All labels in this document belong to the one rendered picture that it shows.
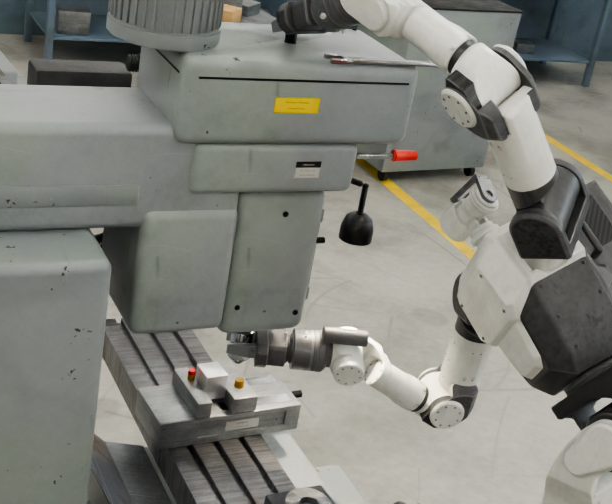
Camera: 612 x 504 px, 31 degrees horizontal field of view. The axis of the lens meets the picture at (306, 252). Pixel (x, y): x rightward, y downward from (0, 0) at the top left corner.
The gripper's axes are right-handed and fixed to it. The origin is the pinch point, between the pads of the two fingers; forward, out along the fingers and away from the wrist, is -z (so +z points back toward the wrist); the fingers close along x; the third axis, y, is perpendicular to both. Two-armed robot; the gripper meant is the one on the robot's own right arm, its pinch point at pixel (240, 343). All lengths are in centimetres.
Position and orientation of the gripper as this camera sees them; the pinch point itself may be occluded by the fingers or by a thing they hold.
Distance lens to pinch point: 237.7
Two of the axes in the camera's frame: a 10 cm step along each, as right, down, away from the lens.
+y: -1.6, 8.9, 4.2
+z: 9.9, 1.1, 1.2
